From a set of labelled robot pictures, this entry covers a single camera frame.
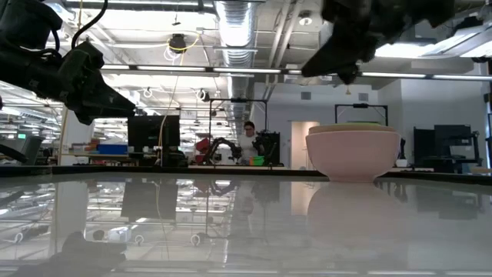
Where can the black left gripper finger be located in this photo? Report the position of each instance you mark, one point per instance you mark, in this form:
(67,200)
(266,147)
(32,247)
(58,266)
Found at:
(111,103)
(90,118)

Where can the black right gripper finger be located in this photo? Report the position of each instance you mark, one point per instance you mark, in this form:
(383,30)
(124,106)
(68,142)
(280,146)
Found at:
(326,61)
(349,75)

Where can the orange patterned bowl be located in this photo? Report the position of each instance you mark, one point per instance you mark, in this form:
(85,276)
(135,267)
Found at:
(351,129)

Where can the black background robot arm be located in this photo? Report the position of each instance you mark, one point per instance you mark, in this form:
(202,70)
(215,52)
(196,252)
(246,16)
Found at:
(269,146)

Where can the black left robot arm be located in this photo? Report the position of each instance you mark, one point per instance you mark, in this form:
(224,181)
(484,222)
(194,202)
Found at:
(25,61)

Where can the blue storage bin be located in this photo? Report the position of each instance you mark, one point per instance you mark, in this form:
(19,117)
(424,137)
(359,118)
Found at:
(112,149)

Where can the black computer monitor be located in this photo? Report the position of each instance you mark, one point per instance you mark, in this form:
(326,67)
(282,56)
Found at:
(453,135)
(151,132)
(424,143)

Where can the green exit sign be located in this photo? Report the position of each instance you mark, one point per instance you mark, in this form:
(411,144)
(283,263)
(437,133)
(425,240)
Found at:
(21,135)

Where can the long ceiling light bar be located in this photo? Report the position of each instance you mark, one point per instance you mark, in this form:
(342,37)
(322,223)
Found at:
(246,70)

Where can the pink bowl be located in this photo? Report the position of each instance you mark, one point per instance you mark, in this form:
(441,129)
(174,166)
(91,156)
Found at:
(353,157)

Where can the white doorway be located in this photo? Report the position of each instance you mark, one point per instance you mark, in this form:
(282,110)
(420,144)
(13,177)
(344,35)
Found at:
(301,144)

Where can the red background robot part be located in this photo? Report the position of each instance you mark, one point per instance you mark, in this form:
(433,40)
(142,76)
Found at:
(201,150)

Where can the small white cup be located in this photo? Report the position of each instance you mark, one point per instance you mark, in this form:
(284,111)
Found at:
(401,163)

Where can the person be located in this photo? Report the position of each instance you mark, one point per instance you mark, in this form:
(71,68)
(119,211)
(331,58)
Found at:
(248,146)

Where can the green container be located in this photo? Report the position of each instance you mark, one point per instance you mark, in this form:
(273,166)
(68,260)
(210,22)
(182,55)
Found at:
(256,160)

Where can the black metal frame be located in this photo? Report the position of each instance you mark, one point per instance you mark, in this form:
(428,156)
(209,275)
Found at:
(361,106)
(238,101)

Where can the black ceiling camera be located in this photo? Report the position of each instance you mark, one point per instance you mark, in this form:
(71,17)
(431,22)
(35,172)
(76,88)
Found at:
(177,42)

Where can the silver ventilation duct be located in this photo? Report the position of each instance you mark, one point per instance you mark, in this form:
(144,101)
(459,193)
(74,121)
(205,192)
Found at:
(235,34)

